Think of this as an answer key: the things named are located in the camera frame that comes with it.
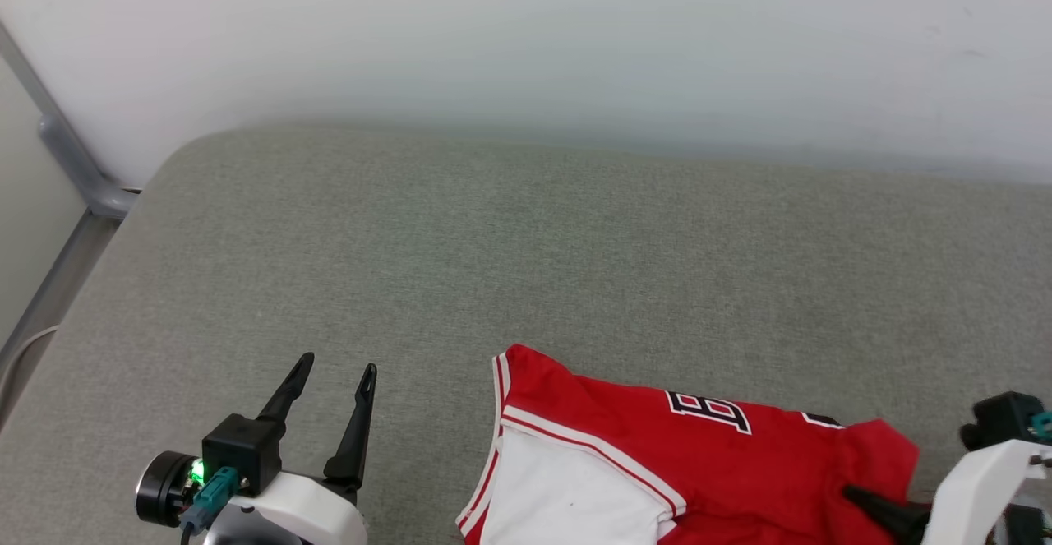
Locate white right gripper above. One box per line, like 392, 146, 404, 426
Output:
842, 439, 1052, 545

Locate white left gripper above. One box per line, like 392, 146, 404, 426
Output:
201, 352, 379, 545

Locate red and white jersey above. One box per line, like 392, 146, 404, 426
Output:
455, 343, 921, 545

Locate teal left cable connector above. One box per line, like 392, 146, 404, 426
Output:
178, 466, 242, 538

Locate white cable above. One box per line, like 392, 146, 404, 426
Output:
0, 325, 63, 403

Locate grey metal frame rail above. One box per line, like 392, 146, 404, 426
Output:
0, 22, 142, 432

